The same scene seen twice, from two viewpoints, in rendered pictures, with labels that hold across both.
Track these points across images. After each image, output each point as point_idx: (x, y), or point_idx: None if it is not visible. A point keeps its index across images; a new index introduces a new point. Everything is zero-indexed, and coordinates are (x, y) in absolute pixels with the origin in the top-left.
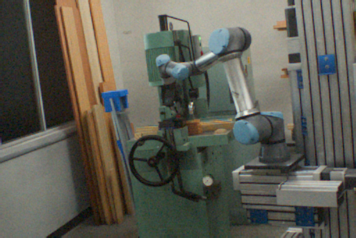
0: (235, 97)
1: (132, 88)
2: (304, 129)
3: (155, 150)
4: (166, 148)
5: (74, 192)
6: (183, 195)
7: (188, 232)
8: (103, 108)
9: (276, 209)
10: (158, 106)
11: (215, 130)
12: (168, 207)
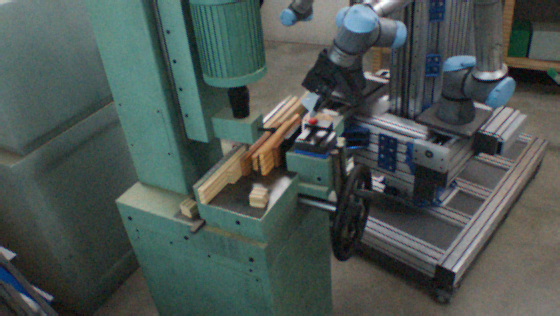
0: (499, 50)
1: None
2: (429, 70)
3: (292, 201)
4: (341, 181)
5: None
6: (350, 234)
7: (318, 282)
8: None
9: (465, 166)
10: None
11: (318, 119)
12: (305, 272)
